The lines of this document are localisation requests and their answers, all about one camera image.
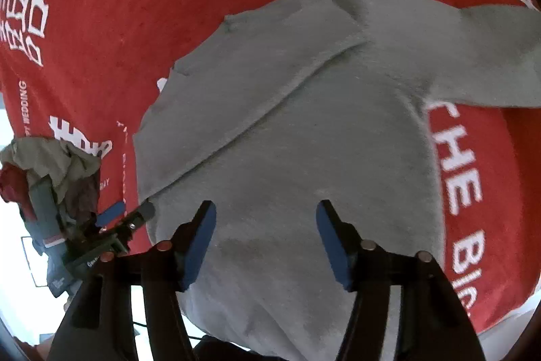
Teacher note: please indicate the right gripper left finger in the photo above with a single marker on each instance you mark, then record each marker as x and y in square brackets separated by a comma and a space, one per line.
[100, 323]

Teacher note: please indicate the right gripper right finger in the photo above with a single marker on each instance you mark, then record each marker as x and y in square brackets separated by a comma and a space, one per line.
[405, 308]

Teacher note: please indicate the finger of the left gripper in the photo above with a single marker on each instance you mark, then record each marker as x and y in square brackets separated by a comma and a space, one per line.
[110, 214]
[126, 225]

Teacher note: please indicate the grey knit sweater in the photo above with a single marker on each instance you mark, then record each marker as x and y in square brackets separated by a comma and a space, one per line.
[305, 100]

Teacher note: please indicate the dark maroon garment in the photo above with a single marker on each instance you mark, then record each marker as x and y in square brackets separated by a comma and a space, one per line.
[79, 207]

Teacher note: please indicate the olive green garment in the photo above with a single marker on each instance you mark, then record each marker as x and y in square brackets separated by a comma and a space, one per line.
[42, 157]

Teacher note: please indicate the dark teal garment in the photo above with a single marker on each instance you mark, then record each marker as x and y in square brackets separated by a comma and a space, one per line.
[48, 230]

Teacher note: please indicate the red garment in pile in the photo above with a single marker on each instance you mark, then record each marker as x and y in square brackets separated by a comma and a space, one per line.
[14, 188]

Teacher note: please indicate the red printed bed blanket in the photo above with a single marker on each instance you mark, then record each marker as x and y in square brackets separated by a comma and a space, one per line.
[85, 71]

